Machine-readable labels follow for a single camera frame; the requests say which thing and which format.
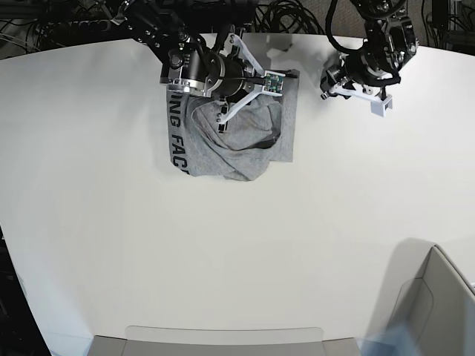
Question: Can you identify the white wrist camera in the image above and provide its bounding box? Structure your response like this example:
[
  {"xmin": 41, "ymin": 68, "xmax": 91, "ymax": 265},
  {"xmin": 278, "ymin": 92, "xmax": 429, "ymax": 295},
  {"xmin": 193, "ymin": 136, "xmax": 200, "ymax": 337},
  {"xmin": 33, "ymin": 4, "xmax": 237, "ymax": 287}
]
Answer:
[
  {"xmin": 219, "ymin": 34, "xmax": 291, "ymax": 122},
  {"xmin": 326, "ymin": 83, "xmax": 394, "ymax": 119}
]

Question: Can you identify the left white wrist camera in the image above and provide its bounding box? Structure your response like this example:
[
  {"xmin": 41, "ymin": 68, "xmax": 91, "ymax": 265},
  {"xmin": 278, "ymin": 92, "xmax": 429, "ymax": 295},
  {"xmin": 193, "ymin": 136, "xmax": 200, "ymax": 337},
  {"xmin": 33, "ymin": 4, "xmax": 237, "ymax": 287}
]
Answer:
[{"xmin": 326, "ymin": 83, "xmax": 394, "ymax": 119}]

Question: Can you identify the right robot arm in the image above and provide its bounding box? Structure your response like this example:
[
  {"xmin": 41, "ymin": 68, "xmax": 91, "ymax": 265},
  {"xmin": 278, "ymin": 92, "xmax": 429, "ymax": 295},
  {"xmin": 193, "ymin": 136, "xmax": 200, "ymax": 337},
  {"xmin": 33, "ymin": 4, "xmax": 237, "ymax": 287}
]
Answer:
[{"xmin": 113, "ymin": 1, "xmax": 265, "ymax": 133}]

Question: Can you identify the grey tray front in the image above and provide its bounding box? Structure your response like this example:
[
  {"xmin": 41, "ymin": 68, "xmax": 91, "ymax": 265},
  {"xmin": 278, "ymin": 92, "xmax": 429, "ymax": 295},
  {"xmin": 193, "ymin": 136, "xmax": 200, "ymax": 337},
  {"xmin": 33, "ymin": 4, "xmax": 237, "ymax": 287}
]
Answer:
[{"xmin": 88, "ymin": 326, "xmax": 361, "ymax": 355}]

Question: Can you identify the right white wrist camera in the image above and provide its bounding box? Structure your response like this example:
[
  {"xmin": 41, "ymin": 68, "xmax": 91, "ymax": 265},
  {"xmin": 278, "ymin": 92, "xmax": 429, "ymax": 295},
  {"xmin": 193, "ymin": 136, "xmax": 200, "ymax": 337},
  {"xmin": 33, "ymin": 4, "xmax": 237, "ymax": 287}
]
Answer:
[{"xmin": 219, "ymin": 34, "xmax": 291, "ymax": 122}]

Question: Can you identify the black cable bundle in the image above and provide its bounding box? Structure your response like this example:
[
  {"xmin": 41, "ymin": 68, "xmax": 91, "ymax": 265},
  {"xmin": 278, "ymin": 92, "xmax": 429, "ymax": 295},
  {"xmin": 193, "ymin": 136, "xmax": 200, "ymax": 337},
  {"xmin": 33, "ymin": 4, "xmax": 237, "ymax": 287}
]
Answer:
[{"xmin": 244, "ymin": 0, "xmax": 327, "ymax": 35}]

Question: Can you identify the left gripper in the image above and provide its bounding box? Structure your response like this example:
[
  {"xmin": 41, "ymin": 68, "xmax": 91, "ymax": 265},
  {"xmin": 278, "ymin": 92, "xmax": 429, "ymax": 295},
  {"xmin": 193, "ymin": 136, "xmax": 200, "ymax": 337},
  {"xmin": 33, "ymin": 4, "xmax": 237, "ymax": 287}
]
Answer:
[{"xmin": 320, "ymin": 53, "xmax": 401, "ymax": 100}]

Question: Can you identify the grey T-shirt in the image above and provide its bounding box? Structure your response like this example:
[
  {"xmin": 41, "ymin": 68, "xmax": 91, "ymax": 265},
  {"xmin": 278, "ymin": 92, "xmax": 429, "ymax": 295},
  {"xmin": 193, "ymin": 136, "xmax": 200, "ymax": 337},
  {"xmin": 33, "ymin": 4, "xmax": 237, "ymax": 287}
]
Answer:
[{"xmin": 166, "ymin": 70, "xmax": 300, "ymax": 182}]

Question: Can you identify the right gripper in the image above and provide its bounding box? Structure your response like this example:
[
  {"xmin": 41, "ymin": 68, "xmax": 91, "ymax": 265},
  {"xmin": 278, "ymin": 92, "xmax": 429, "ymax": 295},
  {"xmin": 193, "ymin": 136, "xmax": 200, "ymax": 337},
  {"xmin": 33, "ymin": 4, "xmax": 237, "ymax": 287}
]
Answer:
[{"xmin": 160, "ymin": 24, "xmax": 243, "ymax": 133}]

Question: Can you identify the black power strip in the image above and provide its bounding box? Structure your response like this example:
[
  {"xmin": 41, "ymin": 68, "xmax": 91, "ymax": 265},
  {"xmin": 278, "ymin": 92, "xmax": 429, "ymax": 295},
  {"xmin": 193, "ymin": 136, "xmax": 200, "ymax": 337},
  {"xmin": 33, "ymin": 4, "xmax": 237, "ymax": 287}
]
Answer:
[{"xmin": 47, "ymin": 19, "xmax": 113, "ymax": 33}]

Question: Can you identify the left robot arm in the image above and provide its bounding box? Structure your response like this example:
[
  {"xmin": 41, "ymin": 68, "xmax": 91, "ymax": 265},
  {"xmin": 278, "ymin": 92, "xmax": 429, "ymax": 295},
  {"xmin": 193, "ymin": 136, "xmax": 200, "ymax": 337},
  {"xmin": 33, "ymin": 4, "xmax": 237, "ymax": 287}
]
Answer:
[{"xmin": 320, "ymin": 1, "xmax": 419, "ymax": 101}]

